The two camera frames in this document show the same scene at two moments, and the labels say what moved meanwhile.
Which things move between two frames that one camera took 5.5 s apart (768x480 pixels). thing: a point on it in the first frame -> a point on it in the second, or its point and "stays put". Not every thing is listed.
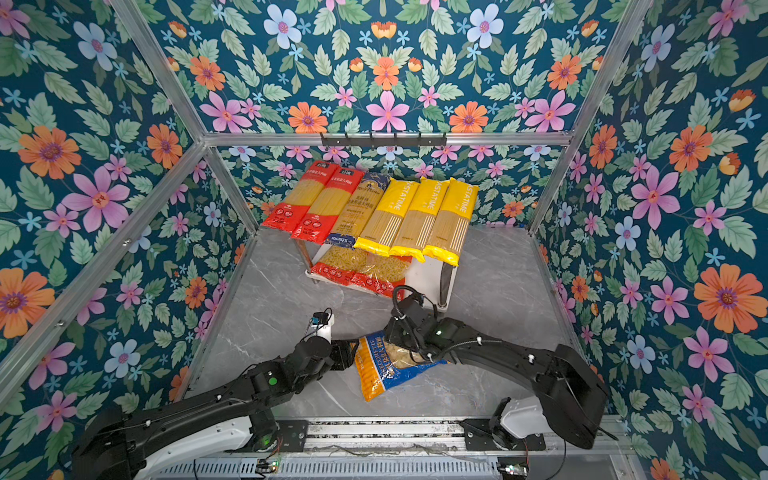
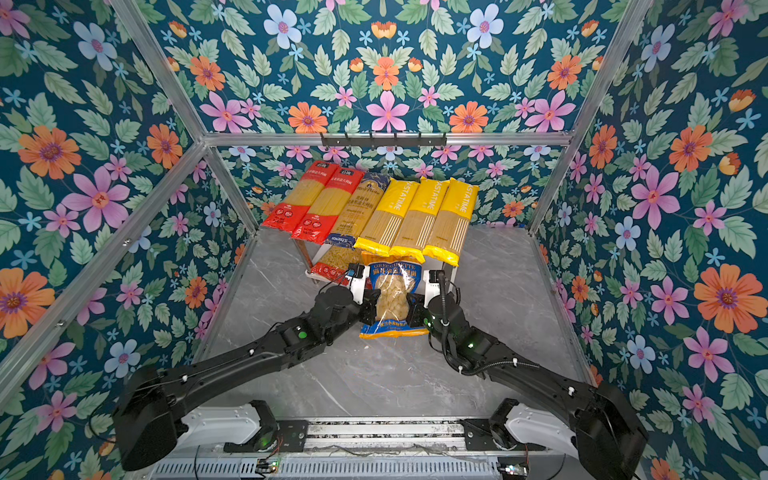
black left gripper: x=344 y=352 -> x=370 y=299
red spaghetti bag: x=319 y=220 stays put
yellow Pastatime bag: x=449 y=234 stays put
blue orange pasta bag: x=381 y=363 -> x=394 y=277
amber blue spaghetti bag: x=358 y=210 stays put
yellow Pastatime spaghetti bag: x=387 y=218 stays put
